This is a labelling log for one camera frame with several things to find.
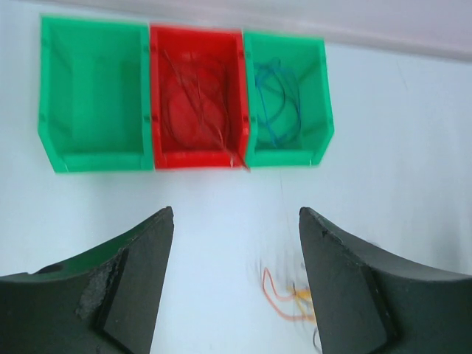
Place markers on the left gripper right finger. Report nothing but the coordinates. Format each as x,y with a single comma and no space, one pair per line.
368,300

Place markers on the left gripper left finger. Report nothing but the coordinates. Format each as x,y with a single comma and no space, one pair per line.
104,300

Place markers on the right green bin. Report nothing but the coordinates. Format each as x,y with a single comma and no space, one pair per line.
290,111

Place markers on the green bin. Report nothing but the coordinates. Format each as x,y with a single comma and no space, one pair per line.
290,111
94,106

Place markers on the left green bin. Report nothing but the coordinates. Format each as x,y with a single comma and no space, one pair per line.
94,106

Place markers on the red bin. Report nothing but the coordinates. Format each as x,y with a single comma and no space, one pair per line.
199,100

